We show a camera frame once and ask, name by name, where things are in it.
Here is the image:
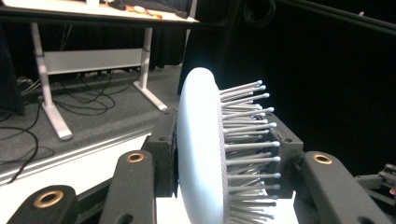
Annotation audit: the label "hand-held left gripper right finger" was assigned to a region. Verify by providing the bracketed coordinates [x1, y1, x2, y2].
[266, 112, 304, 200]

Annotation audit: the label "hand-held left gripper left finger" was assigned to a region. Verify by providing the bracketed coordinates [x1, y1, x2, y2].
[141, 106, 179, 199]

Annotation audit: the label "light blue hairbrush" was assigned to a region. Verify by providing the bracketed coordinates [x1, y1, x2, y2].
[176, 66, 283, 224]

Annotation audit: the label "white metal-legged desk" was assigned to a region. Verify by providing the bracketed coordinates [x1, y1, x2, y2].
[0, 0, 200, 142]

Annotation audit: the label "black metal pole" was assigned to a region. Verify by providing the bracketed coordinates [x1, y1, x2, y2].
[275, 0, 396, 35]

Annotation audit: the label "orange object on desk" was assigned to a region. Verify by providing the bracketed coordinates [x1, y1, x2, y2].
[124, 4, 164, 20]

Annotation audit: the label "black computer mouse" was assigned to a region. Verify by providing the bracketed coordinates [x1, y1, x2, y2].
[106, 0, 127, 11]

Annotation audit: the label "aluminium floor rail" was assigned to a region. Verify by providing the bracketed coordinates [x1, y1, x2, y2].
[0, 125, 154, 188]

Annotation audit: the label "black floor cables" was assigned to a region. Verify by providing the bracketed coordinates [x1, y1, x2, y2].
[0, 69, 143, 185]

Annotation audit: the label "coiled black hanging cable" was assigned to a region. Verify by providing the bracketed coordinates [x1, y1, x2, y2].
[242, 0, 277, 30]

